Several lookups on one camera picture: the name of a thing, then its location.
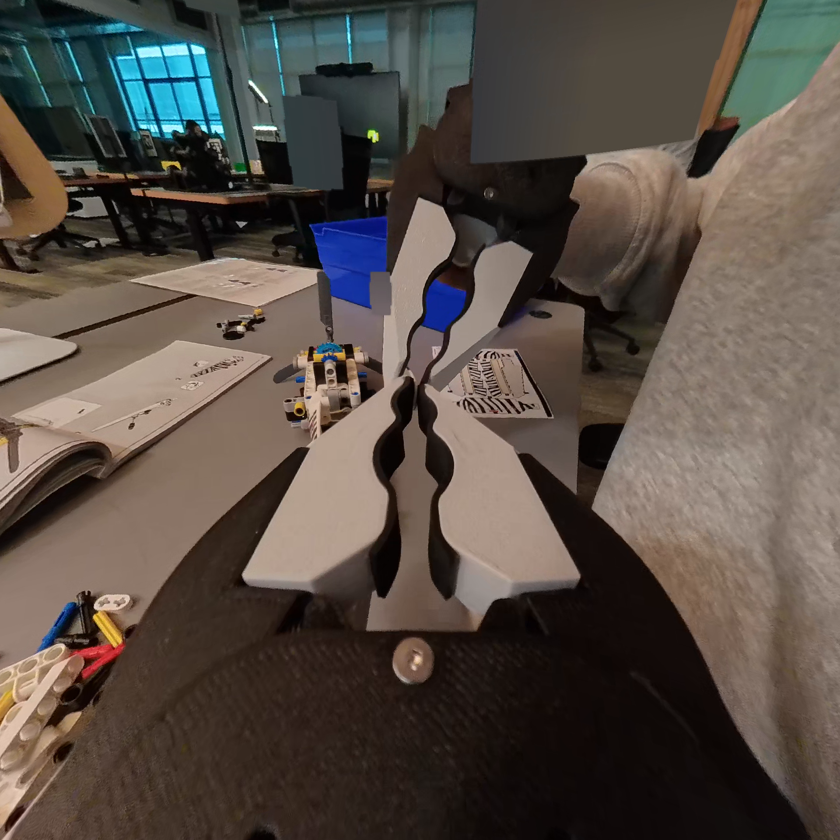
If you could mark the white flat board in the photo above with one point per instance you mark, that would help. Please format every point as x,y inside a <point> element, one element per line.
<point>26,351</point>

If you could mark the wooden top desk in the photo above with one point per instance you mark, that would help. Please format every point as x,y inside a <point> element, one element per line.
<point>210,195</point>

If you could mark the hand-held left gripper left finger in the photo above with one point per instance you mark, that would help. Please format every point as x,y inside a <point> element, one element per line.
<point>315,518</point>

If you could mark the closed instruction booklet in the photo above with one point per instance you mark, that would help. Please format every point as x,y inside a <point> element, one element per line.
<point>223,279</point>

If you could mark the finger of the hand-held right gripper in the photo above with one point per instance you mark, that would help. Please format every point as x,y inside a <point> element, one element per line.
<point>413,262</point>
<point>499,282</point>

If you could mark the blue plastic bin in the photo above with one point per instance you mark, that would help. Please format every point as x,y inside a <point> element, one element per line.
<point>348,256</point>

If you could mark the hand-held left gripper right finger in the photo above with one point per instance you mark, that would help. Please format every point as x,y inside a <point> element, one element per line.
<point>505,518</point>

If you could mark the black office chair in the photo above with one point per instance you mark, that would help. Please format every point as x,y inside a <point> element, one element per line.
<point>610,321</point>

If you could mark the grey rolling screen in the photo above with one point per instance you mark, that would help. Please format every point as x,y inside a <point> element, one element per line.
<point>354,105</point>

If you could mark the zebra sticker sheet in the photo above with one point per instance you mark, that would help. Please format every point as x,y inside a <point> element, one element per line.
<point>499,387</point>

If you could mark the person's right forearm grey sleeve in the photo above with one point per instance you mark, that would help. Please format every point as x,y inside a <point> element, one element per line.
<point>630,236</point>

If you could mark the open instruction booklet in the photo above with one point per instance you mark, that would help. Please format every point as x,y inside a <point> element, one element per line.
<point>164,394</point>

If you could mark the small lego subassembly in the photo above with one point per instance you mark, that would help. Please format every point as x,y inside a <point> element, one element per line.
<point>239,325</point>

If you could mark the lego helicopter model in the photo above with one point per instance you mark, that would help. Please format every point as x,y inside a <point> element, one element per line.
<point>328,387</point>

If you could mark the black chair armrest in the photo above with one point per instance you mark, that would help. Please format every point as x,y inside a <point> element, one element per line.
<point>600,446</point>

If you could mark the pile of loose lego pieces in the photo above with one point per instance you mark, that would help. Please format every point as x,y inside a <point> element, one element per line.
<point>39,695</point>

